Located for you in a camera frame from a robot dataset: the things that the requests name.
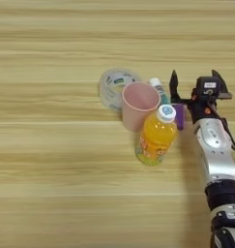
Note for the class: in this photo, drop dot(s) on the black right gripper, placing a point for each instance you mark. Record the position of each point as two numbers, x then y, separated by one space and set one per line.
202 108

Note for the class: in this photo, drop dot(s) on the pink plastic cup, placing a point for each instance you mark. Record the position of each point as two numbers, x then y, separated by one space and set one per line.
136 106

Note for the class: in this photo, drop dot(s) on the orange juice bottle white cap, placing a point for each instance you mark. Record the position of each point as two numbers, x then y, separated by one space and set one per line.
156 135

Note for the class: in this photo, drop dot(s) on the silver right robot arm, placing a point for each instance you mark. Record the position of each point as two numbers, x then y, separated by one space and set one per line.
215 151

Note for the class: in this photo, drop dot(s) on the white green glue stick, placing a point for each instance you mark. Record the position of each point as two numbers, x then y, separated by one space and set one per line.
160 88

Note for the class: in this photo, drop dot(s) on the clear packing tape roll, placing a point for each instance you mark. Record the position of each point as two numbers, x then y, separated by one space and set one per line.
110 92

